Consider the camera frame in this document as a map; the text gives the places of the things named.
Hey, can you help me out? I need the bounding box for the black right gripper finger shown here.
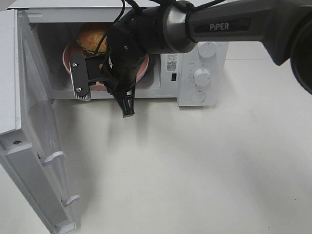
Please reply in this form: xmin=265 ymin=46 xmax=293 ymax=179
xmin=113 ymin=89 xmax=135 ymax=117

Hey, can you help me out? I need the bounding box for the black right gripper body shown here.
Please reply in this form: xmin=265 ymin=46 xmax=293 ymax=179
xmin=104 ymin=14 xmax=146 ymax=97

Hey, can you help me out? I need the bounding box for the toy burger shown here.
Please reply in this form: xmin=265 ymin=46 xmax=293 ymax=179
xmin=76 ymin=23 xmax=110 ymax=57

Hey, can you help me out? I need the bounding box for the pink round plate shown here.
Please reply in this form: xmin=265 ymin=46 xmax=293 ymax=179
xmin=62 ymin=41 xmax=150 ymax=91

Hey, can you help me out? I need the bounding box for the round white door button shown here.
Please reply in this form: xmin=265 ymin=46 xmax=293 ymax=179
xmin=191 ymin=91 xmax=206 ymax=103

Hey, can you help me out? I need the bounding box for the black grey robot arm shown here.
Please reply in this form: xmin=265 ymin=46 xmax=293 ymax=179
xmin=103 ymin=0 xmax=312 ymax=117

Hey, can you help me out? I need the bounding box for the white microwave oven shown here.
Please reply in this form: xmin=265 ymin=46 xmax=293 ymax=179
xmin=10 ymin=0 xmax=229 ymax=106

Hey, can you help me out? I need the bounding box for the lower white microwave knob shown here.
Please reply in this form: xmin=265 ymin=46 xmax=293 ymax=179
xmin=194 ymin=69 xmax=211 ymax=87

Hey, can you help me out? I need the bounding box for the white microwave knob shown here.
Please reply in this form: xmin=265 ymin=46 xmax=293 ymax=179
xmin=194 ymin=69 xmax=211 ymax=87
xmin=197 ymin=42 xmax=216 ymax=59

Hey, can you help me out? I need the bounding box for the upper white microwave knob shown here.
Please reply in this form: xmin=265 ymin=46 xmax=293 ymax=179
xmin=197 ymin=42 xmax=216 ymax=59

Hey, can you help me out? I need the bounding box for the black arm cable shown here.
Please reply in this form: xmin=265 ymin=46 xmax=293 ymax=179
xmin=92 ymin=0 xmax=227 ymax=98

